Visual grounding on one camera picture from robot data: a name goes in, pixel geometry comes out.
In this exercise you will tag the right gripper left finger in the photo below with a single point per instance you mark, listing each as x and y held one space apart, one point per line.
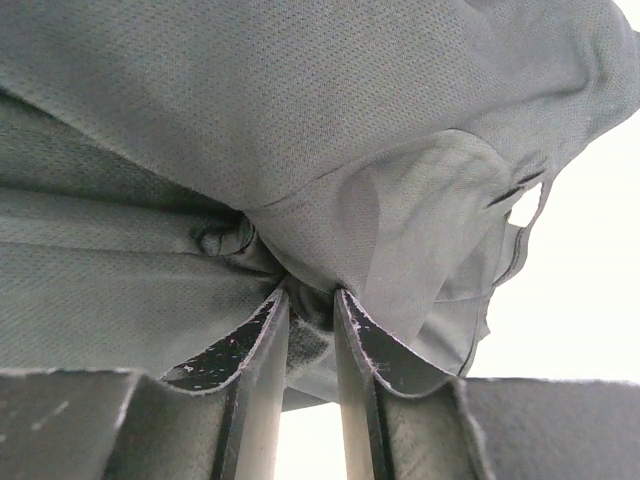
244 372

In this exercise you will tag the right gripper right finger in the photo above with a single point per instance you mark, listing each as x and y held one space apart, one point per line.
384 387

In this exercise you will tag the black t-shirt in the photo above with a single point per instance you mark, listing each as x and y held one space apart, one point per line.
165 165

